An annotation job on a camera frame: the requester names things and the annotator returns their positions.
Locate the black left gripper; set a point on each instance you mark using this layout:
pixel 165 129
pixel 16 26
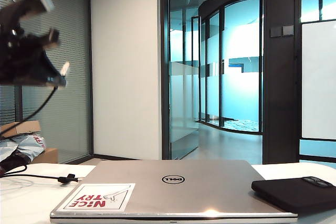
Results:
pixel 15 51

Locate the narrow grey window blind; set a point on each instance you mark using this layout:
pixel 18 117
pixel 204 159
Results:
pixel 6 103

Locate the wide grey window blind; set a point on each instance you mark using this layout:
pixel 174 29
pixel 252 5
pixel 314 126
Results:
pixel 76 116

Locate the small open cardboard box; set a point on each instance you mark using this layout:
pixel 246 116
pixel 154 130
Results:
pixel 26 127

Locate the grey plastic mailing bag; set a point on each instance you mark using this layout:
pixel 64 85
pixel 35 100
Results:
pixel 26 144

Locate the large brown cardboard box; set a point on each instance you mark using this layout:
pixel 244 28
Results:
pixel 48 155

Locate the black bag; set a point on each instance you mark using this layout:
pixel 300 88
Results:
pixel 10 161

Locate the silver Dell laptop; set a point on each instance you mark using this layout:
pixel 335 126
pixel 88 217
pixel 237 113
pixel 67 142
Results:
pixel 183 200

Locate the distant blue computer monitor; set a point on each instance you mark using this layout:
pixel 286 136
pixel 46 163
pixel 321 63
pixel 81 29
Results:
pixel 235 65

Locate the dark wall switch panel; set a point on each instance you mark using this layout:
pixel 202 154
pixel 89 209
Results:
pixel 275 32
pixel 288 30

